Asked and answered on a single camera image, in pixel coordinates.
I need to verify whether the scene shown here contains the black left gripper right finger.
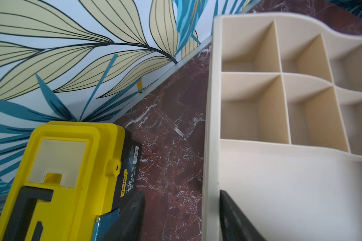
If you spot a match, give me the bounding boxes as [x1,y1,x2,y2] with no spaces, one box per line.
[219,190,266,241]

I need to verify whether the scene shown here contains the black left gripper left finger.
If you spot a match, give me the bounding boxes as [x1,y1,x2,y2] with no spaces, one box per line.
[101,191,146,241]

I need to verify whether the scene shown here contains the beige drawer organizer cabinet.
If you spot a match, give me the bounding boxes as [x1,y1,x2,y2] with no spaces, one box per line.
[202,12,362,241]

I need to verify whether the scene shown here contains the yellow black toolbox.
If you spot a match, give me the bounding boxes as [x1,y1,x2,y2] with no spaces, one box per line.
[0,122,142,241]

